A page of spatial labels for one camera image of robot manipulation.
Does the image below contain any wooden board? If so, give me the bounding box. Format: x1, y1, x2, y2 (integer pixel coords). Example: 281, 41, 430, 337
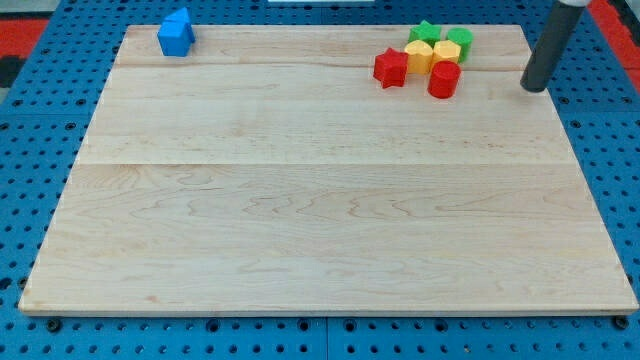
19, 25, 638, 317

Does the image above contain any red star block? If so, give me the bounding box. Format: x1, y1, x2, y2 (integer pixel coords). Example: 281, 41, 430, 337
373, 48, 408, 89

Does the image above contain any yellow heart block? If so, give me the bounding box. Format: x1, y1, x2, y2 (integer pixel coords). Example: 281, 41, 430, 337
404, 40, 433, 75

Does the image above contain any red cylinder block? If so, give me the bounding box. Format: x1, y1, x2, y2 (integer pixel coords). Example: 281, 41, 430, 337
427, 61, 462, 99

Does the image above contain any yellow hexagon block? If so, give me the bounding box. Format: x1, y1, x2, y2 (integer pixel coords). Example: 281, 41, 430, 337
431, 40, 461, 66

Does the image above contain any green star block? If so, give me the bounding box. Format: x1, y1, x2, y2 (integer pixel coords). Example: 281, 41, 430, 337
408, 20, 442, 47

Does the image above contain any green cylinder block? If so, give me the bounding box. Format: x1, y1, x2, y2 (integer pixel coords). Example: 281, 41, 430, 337
446, 27, 474, 63

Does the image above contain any blue cube block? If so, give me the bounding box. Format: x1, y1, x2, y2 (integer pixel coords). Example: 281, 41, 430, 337
157, 21, 192, 57

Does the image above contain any blue triangle block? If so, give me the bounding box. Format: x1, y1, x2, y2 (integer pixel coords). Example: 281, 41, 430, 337
164, 7, 196, 43

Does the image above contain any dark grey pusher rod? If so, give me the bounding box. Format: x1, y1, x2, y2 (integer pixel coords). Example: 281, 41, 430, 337
520, 0, 591, 93

